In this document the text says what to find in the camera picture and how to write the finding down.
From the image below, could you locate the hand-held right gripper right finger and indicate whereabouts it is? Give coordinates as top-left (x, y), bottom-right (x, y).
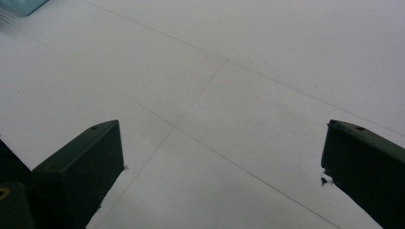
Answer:
top-left (320, 119), bottom-right (405, 229)

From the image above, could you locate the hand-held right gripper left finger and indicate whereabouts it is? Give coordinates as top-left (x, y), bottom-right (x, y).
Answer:
top-left (32, 119), bottom-right (125, 229)

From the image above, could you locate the light blue plastic basket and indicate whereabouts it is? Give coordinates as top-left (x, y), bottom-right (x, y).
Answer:
top-left (0, 0), bottom-right (50, 17)

